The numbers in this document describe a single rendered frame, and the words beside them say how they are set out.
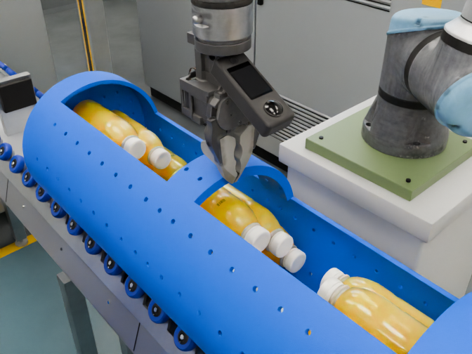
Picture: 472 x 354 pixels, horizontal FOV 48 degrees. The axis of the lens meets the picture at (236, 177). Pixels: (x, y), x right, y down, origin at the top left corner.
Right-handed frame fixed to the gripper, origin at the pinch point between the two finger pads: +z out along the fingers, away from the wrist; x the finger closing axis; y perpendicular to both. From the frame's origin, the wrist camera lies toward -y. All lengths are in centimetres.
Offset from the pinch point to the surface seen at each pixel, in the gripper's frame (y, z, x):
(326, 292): -19.0, 7.4, 1.6
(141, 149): 27.5, 7.8, -0.9
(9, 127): 89, 26, 4
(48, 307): 116, 121, 0
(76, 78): 45.5, -1.1, 1.1
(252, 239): -5.3, 7.4, 1.6
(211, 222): -3.6, 2.1, 7.6
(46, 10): 472, 111, -166
